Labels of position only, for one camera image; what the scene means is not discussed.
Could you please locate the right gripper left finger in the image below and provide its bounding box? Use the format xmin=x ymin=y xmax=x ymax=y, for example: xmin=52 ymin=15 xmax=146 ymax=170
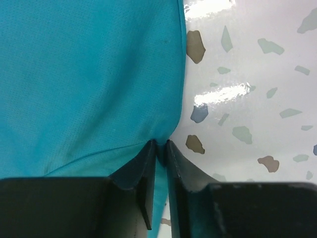
xmin=0 ymin=140 xmax=156 ymax=238

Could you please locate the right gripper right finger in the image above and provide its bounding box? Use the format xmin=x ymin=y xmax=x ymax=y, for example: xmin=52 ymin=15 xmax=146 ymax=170
xmin=165 ymin=141 xmax=317 ymax=238

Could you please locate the teal t shirt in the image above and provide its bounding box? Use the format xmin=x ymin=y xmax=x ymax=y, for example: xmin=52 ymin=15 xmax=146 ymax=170
xmin=0 ymin=0 xmax=186 ymax=238

